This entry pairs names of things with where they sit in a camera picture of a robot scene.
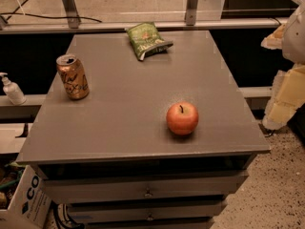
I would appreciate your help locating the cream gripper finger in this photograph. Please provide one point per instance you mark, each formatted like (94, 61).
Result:
(287, 96)
(274, 40)

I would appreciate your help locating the white pump bottle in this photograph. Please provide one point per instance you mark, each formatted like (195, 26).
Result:
(12, 90)

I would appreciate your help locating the red apple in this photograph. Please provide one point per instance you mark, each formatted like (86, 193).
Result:
(182, 118)

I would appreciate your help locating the orange soda can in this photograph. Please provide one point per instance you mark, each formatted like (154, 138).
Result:
(72, 74)

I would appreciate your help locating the right metal bracket post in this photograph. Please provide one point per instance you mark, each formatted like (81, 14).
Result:
(190, 14)

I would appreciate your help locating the left metal bracket post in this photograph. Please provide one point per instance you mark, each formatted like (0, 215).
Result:
(71, 14)

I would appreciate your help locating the white cardboard box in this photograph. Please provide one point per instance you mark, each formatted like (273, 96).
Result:
(29, 205)

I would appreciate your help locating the metal bracket post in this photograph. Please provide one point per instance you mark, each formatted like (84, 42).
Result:
(190, 14)
(71, 14)

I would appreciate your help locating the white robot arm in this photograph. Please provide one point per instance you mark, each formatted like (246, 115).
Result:
(293, 41)

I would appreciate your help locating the green jalapeno chip bag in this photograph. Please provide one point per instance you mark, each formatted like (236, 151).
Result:
(146, 40)

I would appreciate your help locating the upper drawer knob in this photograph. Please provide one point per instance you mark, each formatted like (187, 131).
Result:
(148, 194)

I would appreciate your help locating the lower drawer knob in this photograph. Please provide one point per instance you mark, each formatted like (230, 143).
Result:
(150, 217)

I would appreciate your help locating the drawer knob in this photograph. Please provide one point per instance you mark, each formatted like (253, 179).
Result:
(150, 217)
(148, 194)

